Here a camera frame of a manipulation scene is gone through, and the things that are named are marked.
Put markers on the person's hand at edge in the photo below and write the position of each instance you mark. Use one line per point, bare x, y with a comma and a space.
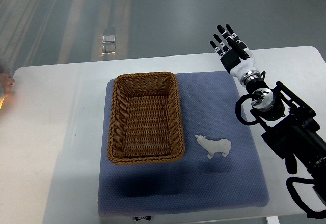
7, 82

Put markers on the blue quilted mat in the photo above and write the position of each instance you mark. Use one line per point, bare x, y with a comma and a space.
194, 183

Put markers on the metal floor plate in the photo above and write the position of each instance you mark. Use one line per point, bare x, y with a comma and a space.
109, 44

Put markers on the black table label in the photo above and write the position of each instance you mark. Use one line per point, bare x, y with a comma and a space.
143, 218

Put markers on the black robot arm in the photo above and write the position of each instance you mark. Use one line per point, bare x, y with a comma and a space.
290, 131

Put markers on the brown wicker basket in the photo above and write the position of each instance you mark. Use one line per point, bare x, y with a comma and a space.
146, 120

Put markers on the white bear figurine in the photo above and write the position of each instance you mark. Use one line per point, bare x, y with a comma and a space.
222, 146

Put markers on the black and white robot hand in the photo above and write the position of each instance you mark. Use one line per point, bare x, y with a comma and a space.
234, 55

